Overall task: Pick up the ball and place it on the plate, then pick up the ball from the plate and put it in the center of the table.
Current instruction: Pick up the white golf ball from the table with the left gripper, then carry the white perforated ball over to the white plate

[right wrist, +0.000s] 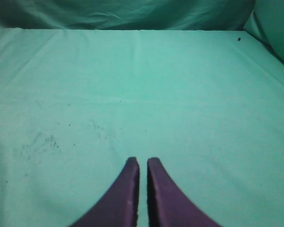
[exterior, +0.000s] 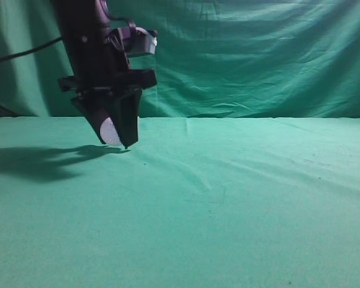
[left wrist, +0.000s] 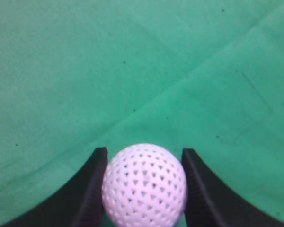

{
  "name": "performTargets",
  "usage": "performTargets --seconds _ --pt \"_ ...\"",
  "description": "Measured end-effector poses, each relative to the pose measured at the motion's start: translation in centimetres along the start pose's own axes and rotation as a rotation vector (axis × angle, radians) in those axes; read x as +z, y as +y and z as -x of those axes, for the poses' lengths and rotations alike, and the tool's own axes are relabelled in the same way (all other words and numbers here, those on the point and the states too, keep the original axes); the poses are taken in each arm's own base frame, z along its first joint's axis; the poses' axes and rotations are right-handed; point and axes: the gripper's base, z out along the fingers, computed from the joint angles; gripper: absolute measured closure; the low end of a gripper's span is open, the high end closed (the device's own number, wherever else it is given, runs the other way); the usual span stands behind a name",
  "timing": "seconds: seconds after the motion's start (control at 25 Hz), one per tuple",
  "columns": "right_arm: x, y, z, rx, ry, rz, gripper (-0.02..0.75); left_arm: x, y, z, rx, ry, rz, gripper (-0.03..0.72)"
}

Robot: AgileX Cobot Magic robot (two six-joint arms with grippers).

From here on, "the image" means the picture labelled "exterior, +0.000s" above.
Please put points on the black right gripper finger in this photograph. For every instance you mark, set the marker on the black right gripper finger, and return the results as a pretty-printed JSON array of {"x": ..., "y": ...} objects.
[{"x": 92, "y": 112}]

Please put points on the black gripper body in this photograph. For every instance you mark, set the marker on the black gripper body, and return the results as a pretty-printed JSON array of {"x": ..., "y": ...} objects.
[{"x": 96, "y": 63}]

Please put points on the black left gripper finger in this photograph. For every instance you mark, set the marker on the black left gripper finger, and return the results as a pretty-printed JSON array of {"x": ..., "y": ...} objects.
[{"x": 128, "y": 108}]

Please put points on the white dimpled golf ball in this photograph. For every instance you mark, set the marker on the white dimpled golf ball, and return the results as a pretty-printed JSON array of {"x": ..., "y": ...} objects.
[{"x": 109, "y": 134}]

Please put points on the green backdrop curtain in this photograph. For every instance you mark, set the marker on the green backdrop curtain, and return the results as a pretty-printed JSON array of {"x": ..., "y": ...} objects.
[{"x": 214, "y": 58}]

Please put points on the green table cloth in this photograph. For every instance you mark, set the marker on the green table cloth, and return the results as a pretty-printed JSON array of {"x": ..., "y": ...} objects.
[{"x": 196, "y": 203}]

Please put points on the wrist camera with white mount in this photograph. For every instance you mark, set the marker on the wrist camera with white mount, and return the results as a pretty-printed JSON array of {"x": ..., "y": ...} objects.
[{"x": 134, "y": 42}]

